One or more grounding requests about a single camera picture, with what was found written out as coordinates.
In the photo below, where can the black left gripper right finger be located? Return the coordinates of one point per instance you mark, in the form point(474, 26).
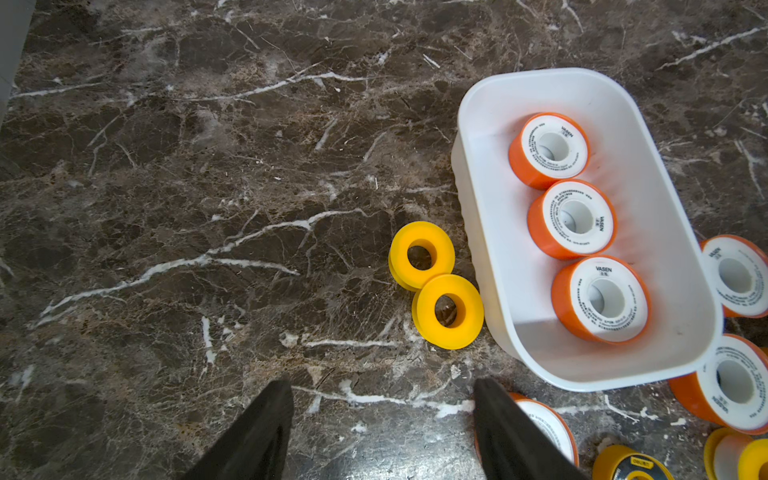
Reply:
point(516, 444)

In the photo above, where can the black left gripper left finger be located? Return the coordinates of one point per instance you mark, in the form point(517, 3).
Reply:
point(255, 445)

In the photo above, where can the yellow black tape spool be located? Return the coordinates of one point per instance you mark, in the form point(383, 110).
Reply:
point(618, 462)

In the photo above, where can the orange white tape roll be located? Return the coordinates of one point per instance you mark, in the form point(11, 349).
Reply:
point(730, 388)
point(572, 219)
point(737, 268)
point(601, 299)
point(552, 426)
point(550, 147)

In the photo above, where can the white plastic storage box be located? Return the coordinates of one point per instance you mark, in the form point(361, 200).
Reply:
point(654, 235)

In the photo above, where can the yellow tape roll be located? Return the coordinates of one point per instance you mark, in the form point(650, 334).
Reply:
point(437, 244)
point(730, 455)
point(470, 312)

